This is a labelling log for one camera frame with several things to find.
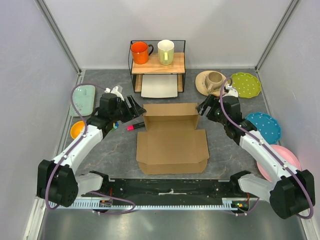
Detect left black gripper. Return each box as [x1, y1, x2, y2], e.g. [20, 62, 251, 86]
[110, 95, 146, 124]

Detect brown cardboard paper box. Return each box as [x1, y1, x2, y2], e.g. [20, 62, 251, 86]
[136, 103, 210, 175]

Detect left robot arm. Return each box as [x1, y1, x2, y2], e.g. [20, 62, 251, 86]
[36, 93, 146, 209]

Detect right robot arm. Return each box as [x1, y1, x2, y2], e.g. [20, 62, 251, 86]
[196, 95, 316, 219]

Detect pink marker pen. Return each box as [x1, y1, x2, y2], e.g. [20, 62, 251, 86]
[127, 122, 145, 132]

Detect rainbow flower toy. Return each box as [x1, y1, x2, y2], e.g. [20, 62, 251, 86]
[111, 122, 119, 132]

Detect beige saucer plate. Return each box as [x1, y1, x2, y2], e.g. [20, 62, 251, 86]
[195, 70, 227, 97]

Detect beige ceramic cup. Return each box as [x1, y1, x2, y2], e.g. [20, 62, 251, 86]
[204, 71, 223, 94]

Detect white square plate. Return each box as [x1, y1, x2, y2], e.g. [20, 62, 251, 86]
[141, 74, 178, 99]

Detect green dotted plate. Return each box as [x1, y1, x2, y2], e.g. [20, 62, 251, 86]
[231, 72, 261, 99]

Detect mint green tray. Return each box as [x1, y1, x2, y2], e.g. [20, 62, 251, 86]
[69, 84, 96, 117]

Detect orange bowl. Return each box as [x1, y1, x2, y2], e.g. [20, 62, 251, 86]
[70, 120, 85, 139]

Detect orange mug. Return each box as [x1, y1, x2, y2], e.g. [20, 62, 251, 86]
[130, 41, 154, 65]

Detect blue dotted plate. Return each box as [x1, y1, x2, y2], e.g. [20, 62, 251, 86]
[245, 112, 282, 145]

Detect light green mug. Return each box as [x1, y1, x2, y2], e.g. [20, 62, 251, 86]
[157, 39, 175, 66]

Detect pink plate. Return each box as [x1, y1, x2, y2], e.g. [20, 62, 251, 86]
[257, 144, 302, 182]

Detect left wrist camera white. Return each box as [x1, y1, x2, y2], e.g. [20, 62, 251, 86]
[104, 85, 125, 101]

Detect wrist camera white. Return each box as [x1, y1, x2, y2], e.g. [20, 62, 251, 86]
[104, 85, 125, 101]
[223, 84, 239, 98]

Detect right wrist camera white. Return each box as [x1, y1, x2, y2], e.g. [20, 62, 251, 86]
[223, 84, 239, 98]

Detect black wire shelf rack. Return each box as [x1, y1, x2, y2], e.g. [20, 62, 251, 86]
[127, 39, 186, 93]

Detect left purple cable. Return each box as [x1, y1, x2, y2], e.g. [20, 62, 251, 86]
[44, 83, 107, 210]

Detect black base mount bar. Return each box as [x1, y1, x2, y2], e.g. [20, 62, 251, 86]
[82, 177, 251, 207]

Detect white cable duct rail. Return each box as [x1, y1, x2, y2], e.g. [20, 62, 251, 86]
[46, 198, 261, 211]

